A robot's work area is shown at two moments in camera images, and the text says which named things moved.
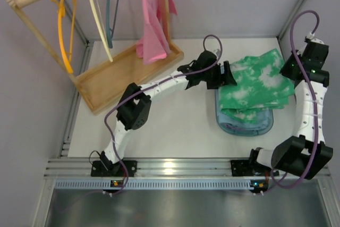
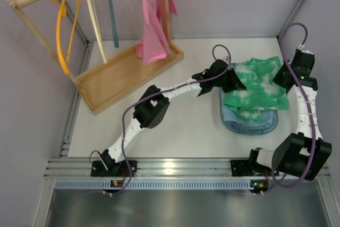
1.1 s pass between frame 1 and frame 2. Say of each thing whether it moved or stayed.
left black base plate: stayed
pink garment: stayed
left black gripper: moved
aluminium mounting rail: stayed
